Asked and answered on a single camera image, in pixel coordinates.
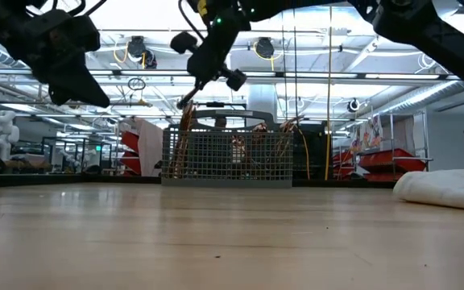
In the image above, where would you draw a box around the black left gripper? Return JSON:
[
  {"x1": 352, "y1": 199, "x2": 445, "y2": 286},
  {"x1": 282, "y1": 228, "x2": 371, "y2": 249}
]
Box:
[{"x1": 9, "y1": 43, "x2": 111, "y2": 109}]

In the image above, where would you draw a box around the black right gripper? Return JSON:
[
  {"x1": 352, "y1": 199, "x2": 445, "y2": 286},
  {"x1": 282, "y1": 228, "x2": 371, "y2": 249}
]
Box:
[{"x1": 170, "y1": 28, "x2": 248, "y2": 93}]

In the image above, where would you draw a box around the copper fork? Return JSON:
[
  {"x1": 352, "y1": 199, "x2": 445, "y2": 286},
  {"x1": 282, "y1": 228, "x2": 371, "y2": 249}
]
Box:
[{"x1": 274, "y1": 115, "x2": 306, "y2": 178}]

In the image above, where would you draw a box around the red plastic storage bin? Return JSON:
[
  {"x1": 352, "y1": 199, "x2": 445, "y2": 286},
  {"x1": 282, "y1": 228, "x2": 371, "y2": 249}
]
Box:
[
  {"x1": 121, "y1": 155, "x2": 143, "y2": 176},
  {"x1": 360, "y1": 172, "x2": 402, "y2": 183},
  {"x1": 119, "y1": 130, "x2": 140, "y2": 154},
  {"x1": 332, "y1": 147, "x2": 428, "y2": 173}
]

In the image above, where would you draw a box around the grey plastic cutlery basket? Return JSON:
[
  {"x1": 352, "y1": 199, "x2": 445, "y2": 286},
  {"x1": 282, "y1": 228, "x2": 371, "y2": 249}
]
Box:
[{"x1": 160, "y1": 109, "x2": 297, "y2": 189}]

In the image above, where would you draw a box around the white hanging sheet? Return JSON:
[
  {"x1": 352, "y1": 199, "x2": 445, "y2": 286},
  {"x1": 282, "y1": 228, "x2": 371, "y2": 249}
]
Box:
[{"x1": 133, "y1": 117, "x2": 164, "y2": 178}]

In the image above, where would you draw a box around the colourful poster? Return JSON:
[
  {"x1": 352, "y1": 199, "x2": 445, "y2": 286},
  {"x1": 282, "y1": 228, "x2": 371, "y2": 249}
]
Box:
[{"x1": 350, "y1": 115, "x2": 384, "y2": 153}]

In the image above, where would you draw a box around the white plaid dish towel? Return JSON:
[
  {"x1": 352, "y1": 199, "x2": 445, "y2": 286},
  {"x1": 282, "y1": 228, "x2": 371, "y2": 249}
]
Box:
[{"x1": 391, "y1": 168, "x2": 464, "y2": 213}]

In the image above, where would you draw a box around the black hanging ring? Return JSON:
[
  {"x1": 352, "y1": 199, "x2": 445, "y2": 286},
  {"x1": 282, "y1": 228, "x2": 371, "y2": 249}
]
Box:
[{"x1": 126, "y1": 77, "x2": 147, "y2": 92}]

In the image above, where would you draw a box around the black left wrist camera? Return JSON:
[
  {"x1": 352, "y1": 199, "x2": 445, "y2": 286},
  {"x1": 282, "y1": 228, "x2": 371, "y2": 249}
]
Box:
[{"x1": 24, "y1": 8, "x2": 102, "y2": 53}]

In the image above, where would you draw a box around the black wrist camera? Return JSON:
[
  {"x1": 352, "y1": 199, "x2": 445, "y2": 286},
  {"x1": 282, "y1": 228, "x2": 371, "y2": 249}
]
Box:
[
  {"x1": 24, "y1": 8, "x2": 102, "y2": 53},
  {"x1": 205, "y1": 0, "x2": 254, "y2": 32}
]

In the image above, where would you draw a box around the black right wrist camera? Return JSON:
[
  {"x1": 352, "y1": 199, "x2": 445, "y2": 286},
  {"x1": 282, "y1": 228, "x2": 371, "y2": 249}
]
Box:
[{"x1": 205, "y1": 0, "x2": 254, "y2": 32}]

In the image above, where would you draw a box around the black aluminium table frame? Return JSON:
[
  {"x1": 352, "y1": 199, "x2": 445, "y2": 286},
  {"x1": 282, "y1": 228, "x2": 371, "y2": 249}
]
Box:
[{"x1": 0, "y1": 172, "x2": 398, "y2": 189}]

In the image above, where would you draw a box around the silver ventilation duct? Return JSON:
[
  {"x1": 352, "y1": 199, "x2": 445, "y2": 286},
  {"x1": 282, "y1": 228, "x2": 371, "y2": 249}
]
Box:
[{"x1": 371, "y1": 80, "x2": 464, "y2": 118}]

